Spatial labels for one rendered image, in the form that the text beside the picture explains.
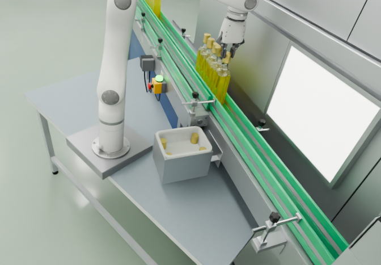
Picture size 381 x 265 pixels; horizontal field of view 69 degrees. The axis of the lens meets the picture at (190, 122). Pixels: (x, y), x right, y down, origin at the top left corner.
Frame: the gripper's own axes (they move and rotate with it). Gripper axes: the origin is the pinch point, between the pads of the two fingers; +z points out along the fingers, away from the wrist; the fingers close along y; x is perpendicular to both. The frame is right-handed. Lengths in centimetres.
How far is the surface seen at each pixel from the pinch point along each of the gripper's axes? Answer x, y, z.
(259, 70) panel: 9.9, -11.9, 4.0
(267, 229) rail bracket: 71, 16, 21
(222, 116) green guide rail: 14.5, 3.9, 24.1
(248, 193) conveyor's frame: 49, 6, 36
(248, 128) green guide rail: 25.8, -3.3, 23.0
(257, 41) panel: 2.7, -11.8, -6.3
